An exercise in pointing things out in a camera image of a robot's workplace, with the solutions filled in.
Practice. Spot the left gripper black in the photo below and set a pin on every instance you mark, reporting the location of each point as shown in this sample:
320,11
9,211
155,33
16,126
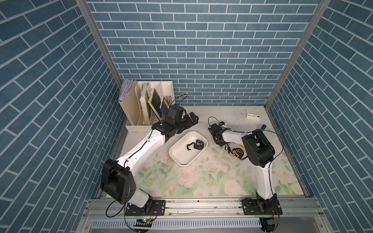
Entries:
189,123

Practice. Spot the black yellow tape measure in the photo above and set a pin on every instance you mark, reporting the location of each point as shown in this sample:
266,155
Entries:
239,153

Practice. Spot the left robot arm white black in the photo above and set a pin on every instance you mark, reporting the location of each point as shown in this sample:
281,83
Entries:
118,175

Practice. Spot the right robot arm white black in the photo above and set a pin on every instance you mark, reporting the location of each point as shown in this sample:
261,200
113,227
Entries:
259,151

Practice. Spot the round black tape measure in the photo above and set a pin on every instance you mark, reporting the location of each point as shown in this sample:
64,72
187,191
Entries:
197,145

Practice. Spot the white storage tray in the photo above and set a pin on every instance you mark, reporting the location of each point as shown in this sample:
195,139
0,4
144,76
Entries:
179,153

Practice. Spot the white rectangular box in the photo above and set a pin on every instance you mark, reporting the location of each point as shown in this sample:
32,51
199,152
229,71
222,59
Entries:
253,116

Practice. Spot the blue cover book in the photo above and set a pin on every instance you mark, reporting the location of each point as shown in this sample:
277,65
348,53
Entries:
164,107

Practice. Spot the floral table mat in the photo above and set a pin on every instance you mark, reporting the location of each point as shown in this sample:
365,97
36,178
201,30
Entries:
214,173

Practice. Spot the black cover book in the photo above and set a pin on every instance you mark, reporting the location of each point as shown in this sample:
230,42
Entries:
155,103

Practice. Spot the white plastic file organizer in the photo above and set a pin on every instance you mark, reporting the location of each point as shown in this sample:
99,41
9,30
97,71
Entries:
164,89

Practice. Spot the white and yellow book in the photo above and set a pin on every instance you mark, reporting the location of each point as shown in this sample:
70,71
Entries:
145,108

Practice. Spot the beige file folder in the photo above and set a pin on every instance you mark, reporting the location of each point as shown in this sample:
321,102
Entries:
128,100

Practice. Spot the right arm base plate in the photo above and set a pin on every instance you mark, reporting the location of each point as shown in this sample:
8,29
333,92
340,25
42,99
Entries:
261,206

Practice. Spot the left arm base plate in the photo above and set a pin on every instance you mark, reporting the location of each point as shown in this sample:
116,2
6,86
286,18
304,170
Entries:
152,207

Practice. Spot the aluminium mounting rail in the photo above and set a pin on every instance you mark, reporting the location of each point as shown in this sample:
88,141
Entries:
293,214

